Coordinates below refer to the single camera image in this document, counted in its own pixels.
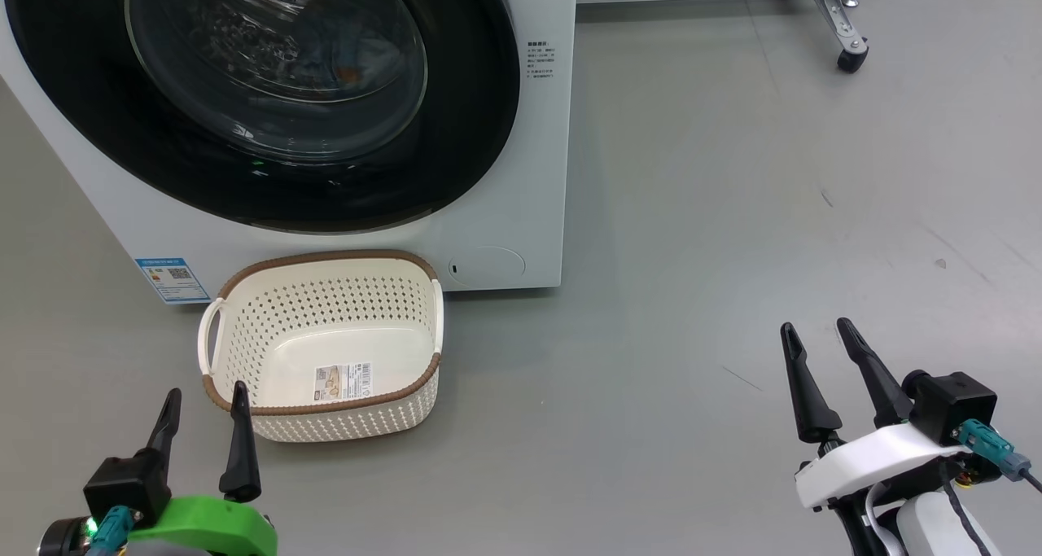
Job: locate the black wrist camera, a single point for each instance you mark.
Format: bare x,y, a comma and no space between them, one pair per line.
126,487
956,405

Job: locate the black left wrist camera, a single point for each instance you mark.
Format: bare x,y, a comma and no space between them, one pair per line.
126,487

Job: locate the white front-load washing machine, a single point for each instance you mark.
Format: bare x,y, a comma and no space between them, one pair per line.
537,173

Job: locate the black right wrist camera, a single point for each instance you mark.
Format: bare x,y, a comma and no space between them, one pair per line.
956,405

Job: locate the white perforated basket brown rim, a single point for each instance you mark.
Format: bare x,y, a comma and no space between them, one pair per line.
285,312

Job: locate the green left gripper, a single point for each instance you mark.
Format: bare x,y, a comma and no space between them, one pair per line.
212,527

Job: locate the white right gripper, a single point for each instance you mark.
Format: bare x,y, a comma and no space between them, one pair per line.
871,458

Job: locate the round black glass washer door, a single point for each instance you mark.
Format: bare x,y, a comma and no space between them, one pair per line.
456,133

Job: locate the blue energy label sticker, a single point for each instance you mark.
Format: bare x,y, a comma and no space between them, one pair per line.
172,279

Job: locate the printed basket label sticker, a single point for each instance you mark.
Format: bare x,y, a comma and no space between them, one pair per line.
343,383

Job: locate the black text sticker on washer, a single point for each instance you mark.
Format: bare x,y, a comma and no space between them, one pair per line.
540,59

